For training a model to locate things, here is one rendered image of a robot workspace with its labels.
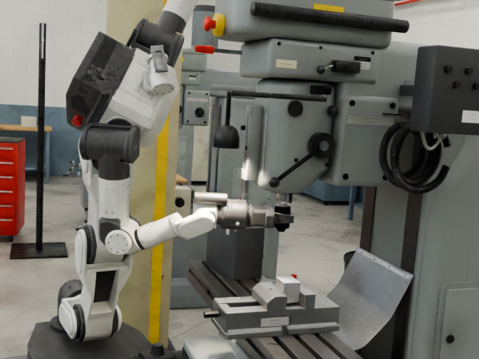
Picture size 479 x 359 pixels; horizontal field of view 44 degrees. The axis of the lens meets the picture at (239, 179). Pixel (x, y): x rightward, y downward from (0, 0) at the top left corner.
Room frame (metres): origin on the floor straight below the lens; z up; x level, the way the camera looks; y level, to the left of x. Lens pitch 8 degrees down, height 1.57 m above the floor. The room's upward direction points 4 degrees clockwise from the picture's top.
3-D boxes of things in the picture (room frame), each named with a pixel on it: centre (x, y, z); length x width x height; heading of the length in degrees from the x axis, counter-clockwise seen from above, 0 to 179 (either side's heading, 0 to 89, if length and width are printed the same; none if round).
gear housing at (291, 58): (1.71, -0.17, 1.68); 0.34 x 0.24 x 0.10; 110
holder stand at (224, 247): (2.13, 0.00, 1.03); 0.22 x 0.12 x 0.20; 31
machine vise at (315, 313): (1.62, -0.13, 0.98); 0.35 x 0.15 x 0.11; 109
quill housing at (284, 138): (1.70, -0.14, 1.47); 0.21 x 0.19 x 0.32; 20
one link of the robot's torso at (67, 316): (2.20, 0.55, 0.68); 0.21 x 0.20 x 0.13; 31
